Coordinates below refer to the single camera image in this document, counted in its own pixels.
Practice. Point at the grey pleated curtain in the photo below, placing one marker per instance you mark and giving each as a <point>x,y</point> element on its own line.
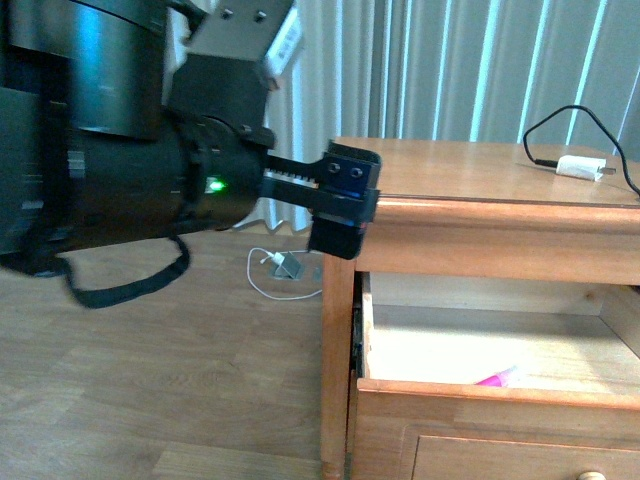
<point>559,72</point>

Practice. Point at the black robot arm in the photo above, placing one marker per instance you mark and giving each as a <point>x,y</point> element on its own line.
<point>131,120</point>

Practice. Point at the open metal floor socket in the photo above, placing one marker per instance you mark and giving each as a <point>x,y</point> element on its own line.
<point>291,268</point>

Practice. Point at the wooden nightstand cabinet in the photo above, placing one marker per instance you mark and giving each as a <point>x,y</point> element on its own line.
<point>470,210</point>

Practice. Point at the top drawer wooden knob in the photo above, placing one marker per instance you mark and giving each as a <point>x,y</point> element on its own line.
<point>591,475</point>

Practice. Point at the white charger adapter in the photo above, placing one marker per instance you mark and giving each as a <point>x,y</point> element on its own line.
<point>583,168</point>

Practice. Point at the pink marker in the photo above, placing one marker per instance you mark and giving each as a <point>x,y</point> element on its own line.
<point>503,378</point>

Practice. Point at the white plug in socket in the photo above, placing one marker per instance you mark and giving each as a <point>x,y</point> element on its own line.
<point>277,258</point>

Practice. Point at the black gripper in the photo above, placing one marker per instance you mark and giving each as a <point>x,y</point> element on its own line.
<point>224,173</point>

